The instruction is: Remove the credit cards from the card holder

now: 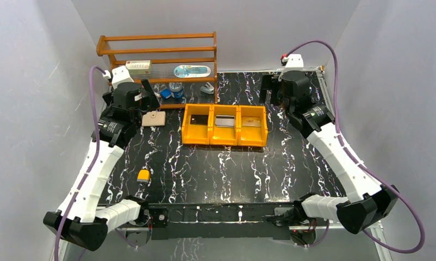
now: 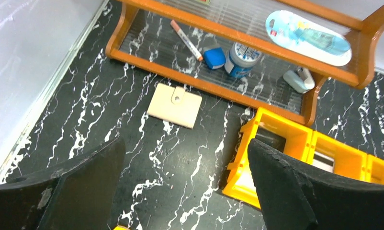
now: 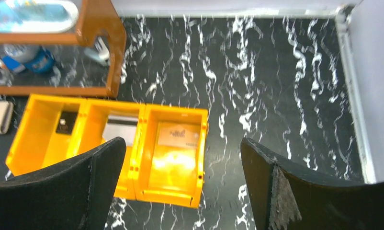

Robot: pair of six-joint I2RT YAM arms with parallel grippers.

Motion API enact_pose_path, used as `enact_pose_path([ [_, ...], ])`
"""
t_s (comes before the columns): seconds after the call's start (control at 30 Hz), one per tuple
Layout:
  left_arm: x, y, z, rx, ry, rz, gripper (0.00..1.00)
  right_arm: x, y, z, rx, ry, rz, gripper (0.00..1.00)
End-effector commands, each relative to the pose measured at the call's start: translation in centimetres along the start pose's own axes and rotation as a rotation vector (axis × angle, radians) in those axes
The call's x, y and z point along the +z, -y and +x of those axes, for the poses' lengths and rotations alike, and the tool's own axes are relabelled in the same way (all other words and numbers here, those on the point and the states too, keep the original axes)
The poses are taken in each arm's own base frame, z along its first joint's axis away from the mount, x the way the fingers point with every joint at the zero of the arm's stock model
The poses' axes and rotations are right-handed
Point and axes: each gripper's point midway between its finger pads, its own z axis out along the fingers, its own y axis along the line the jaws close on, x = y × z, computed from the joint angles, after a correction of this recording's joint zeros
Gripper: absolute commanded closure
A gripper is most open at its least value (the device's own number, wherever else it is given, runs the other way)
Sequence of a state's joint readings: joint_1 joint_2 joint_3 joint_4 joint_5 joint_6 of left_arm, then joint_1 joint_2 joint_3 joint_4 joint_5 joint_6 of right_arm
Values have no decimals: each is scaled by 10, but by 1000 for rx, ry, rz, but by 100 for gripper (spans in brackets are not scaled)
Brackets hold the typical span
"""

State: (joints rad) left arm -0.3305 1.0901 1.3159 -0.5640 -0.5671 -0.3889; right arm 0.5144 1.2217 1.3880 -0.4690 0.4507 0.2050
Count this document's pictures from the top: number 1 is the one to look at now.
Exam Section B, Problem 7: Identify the beige card holder wallet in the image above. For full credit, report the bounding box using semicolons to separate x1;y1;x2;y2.
142;111;166;127

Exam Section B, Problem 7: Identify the yellow bin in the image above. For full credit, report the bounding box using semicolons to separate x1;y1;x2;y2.
210;104;238;146
181;104;213;145
238;105;268;147

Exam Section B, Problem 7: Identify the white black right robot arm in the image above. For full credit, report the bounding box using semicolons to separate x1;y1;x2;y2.
259;54;397;234

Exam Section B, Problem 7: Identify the black credit card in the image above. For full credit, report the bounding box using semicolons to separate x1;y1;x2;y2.
190;114;209;126

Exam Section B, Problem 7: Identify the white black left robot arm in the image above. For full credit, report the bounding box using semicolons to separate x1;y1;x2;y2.
43;66;160;251

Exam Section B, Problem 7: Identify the gold credit card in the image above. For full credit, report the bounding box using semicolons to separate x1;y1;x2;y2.
241;116;261;127

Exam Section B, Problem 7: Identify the blue oval package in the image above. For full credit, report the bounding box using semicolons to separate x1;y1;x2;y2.
173;65;211;78

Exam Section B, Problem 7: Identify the left yellow bin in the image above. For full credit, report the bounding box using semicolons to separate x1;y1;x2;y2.
181;104;213;145

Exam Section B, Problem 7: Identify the middle yellow bin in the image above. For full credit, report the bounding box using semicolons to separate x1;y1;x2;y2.
210;104;238;146

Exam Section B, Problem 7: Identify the blue white jar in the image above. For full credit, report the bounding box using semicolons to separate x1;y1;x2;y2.
168;82;184;100

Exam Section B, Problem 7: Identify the small blue cube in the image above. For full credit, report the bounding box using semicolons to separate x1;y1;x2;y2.
160;89;172;100

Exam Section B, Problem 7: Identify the small yellow block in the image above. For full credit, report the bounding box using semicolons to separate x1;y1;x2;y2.
137;169;151;184

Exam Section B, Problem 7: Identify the right yellow bin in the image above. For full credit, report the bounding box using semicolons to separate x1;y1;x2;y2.
238;105;268;147

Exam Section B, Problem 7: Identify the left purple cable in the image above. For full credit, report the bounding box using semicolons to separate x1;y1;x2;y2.
53;65;107;261

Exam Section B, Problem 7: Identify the white red box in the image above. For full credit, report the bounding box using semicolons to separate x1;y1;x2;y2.
125;60;152;75

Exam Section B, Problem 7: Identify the wooden shelf rack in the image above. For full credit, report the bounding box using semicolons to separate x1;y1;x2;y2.
96;32;218;109

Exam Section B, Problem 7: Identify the silver credit card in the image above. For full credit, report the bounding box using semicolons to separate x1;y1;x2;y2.
215;115;235;128

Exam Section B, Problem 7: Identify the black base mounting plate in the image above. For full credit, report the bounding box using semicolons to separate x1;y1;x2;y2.
117;202;331;249

